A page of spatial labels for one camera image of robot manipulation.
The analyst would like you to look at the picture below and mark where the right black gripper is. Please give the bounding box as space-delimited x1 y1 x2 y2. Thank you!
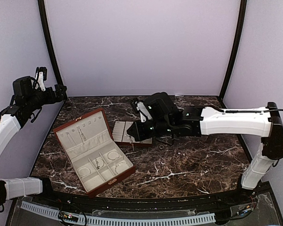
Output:
127 119 174 142

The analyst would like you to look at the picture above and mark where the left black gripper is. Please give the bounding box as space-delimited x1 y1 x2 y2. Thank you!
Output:
25 84 67 111

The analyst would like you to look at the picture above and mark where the brown jewelry tray cream lining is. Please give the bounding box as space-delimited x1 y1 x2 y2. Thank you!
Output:
112 121 152 146

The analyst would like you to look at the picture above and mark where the brown jewelry box cream lining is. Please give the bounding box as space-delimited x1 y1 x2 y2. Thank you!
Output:
54 108 136 198

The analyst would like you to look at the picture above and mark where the silver bangle bracelet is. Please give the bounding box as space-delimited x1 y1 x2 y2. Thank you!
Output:
77 166 92 178

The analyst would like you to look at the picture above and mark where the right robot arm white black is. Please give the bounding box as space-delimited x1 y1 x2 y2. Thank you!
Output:
127 102 283 204

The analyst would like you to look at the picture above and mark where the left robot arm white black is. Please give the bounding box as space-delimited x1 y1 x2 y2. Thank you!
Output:
0 84 67 206

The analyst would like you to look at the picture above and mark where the small circuit board with leds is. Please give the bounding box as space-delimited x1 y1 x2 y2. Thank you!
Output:
58 211 78 222

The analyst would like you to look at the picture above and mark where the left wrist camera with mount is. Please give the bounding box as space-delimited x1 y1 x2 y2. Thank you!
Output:
33 67 47 91

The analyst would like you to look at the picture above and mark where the silver bracelet back compartment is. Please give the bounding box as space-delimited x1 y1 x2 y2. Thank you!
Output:
107 151 121 161

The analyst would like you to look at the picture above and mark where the beaded necklace in lid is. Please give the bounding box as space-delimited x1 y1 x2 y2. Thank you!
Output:
78 126 88 142

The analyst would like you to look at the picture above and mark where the black left corner post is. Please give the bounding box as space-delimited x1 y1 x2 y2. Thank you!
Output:
37 0 64 85

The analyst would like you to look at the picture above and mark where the black corner post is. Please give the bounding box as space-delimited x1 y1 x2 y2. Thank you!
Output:
218 0 247 102
37 0 64 85

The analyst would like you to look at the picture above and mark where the black right corner post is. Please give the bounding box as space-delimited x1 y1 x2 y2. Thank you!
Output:
218 0 247 102

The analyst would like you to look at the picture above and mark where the white slotted cable duct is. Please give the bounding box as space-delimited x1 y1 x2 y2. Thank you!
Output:
20 202 216 226

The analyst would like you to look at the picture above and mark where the black front table rail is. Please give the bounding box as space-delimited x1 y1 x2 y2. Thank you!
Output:
30 189 258 214

